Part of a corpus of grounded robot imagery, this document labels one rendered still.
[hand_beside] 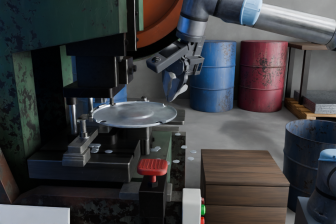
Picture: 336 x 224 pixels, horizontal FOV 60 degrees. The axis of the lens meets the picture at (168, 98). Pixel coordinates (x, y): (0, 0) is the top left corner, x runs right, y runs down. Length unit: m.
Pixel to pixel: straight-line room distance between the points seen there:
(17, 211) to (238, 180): 0.97
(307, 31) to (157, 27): 0.63
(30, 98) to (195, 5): 0.56
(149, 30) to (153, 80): 3.09
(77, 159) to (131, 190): 0.17
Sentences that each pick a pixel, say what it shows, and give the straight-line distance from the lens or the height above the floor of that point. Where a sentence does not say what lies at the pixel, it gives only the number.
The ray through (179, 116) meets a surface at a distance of 0.99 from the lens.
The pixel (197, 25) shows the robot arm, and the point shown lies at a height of 1.08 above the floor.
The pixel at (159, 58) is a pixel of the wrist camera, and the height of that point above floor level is 1.00.
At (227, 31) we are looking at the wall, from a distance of 4.29.
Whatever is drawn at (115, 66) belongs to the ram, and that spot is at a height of 0.95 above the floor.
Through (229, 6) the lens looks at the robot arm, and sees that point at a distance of 0.76.
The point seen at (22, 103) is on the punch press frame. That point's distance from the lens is 0.95.
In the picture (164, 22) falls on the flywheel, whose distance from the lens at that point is 1.29.
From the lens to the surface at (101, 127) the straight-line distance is 0.98.
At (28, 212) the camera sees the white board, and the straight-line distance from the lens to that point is 0.95.
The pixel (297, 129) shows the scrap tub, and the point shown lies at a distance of 2.10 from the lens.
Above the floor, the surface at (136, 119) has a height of 0.78.
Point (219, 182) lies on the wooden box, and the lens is 1.48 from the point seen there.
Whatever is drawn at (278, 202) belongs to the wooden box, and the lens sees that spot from 1.59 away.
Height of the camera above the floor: 1.08
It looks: 14 degrees down
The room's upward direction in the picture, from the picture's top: straight up
